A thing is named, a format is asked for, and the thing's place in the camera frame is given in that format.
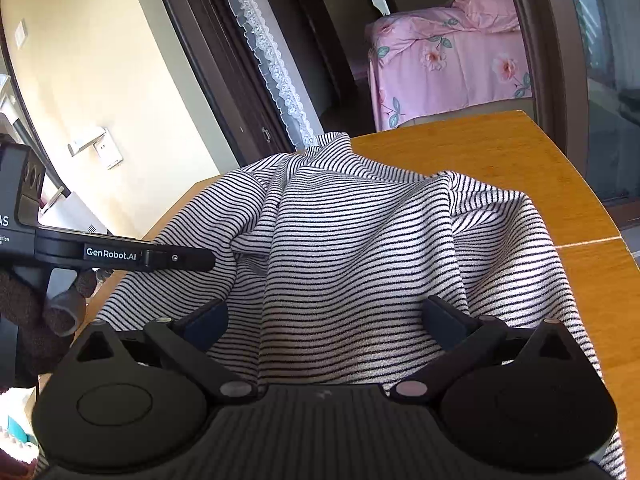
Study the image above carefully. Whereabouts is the white wall socket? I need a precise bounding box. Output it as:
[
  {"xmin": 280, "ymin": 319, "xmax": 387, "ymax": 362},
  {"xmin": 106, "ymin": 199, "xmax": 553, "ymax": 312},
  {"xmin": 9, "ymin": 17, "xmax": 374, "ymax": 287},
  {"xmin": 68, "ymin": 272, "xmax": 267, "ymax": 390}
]
[{"xmin": 67, "ymin": 126, "xmax": 124, "ymax": 170}]

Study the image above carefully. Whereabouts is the dark brown door frame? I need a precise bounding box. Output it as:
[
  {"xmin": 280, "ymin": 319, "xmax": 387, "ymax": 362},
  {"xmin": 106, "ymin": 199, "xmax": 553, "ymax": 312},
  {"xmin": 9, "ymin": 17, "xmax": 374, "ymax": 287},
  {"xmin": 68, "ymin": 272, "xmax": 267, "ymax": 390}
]
[{"xmin": 163, "ymin": 0, "xmax": 294, "ymax": 166}]

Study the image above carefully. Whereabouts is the white lace curtain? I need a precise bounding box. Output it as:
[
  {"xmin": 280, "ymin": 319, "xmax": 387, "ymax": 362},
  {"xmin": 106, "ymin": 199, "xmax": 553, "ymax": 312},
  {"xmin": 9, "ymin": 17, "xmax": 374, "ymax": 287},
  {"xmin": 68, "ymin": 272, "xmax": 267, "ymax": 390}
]
[{"xmin": 228, "ymin": 0, "xmax": 323, "ymax": 150}]

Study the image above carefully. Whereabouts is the glass sliding door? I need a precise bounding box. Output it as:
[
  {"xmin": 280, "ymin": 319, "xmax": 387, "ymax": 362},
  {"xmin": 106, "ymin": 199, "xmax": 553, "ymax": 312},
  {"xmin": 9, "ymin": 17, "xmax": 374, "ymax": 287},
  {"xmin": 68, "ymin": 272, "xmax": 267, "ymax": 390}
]
[{"xmin": 573, "ymin": 0, "xmax": 640, "ymax": 206}]

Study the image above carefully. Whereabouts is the black white striped garment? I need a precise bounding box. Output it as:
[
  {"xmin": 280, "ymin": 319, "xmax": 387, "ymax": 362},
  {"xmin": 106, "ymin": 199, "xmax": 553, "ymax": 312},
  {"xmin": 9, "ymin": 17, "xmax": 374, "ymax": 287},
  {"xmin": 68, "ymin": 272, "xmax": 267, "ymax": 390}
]
[{"xmin": 34, "ymin": 131, "xmax": 629, "ymax": 480}]

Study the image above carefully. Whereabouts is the pink floral bed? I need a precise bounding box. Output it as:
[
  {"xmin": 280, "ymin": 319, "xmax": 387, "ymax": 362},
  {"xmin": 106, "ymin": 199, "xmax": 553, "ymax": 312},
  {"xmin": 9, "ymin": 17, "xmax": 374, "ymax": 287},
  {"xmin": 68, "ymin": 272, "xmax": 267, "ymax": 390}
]
[{"xmin": 366, "ymin": 0, "xmax": 533, "ymax": 131}]

